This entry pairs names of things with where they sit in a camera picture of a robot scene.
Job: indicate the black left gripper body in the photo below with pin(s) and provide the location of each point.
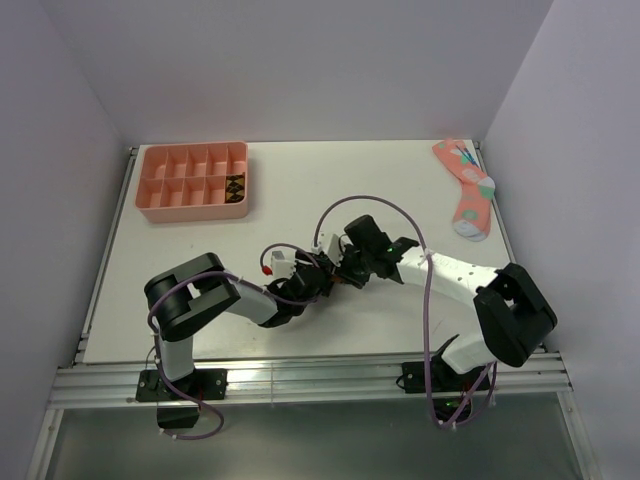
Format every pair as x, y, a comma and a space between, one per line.
325, 289

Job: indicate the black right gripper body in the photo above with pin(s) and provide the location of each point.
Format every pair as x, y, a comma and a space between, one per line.
355, 268

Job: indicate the brown tan argyle sock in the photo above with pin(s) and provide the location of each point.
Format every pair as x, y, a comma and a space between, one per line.
235, 188

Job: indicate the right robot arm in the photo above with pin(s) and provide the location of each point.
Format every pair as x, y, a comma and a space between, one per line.
511, 316

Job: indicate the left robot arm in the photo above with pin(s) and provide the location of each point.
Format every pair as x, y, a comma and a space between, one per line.
186, 298

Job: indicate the pink patterned sock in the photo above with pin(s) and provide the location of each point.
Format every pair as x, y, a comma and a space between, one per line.
472, 218

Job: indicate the pink divided organizer tray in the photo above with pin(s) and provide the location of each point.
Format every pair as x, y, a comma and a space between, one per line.
186, 182

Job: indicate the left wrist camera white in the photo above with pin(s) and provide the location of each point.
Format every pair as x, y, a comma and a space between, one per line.
279, 265

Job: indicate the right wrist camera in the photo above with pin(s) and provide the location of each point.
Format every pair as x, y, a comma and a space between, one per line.
328, 250

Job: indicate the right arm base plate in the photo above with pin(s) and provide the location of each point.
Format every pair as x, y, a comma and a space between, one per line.
443, 379

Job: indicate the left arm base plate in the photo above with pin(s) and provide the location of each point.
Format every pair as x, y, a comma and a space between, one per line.
202, 384

